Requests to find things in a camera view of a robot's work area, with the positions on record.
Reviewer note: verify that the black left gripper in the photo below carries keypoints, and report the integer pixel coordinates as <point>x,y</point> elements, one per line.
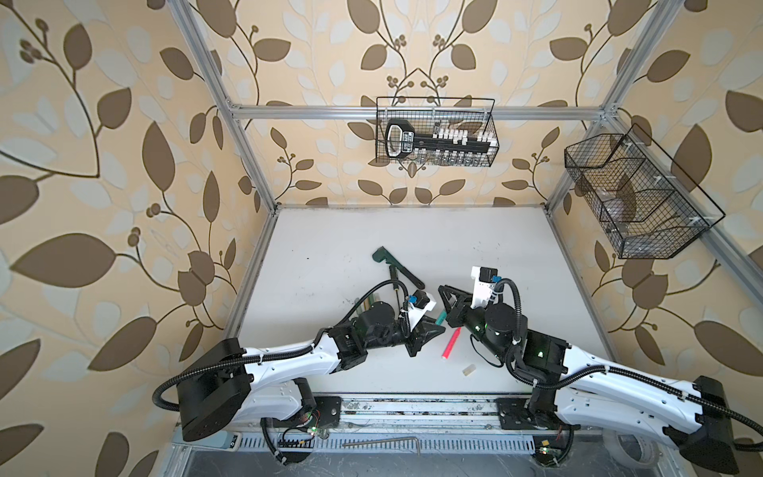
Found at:
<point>419,335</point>

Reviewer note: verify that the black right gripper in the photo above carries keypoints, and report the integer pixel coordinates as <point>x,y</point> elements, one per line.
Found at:
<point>458,311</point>

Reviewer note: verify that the green highlighter pen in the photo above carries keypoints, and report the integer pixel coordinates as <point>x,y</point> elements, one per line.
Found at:
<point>440,319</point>

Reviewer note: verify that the pink highlighter pen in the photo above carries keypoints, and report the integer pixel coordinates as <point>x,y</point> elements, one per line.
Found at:
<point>451,343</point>

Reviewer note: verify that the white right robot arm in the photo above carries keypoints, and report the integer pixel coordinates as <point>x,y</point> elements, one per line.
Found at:
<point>579,389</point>

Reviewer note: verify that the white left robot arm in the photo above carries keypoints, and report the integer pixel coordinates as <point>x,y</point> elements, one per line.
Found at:
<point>216,388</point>

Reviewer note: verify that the green pipe wrench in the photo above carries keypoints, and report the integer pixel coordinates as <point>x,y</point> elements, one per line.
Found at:
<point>383,255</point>

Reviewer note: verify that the metal hex key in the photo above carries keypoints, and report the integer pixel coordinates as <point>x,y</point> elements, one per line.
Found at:
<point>405,443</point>

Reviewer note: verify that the black socket set holder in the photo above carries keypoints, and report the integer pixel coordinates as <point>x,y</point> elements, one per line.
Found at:
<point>401,140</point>

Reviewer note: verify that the clear tape roll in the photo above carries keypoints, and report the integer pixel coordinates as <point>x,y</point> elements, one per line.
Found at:
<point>635,452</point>

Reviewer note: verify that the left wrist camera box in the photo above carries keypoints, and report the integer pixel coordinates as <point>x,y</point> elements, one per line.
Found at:
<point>420,303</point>

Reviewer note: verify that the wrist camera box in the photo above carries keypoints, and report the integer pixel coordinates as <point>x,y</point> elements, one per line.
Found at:
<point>484,293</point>
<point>420,303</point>

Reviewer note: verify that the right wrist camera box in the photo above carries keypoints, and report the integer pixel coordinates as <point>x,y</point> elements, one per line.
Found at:
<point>484,293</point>

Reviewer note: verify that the black wire basket centre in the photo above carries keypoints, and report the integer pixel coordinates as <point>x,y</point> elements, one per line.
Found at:
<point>465,113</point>

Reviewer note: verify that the black wire basket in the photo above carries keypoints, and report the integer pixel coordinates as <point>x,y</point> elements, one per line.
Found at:
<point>465,113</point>
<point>650,206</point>

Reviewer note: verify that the black wire basket right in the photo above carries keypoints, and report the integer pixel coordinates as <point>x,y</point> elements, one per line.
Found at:
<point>650,206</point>

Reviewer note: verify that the aluminium frame rail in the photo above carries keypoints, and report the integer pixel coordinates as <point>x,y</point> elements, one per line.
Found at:
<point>665,14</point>

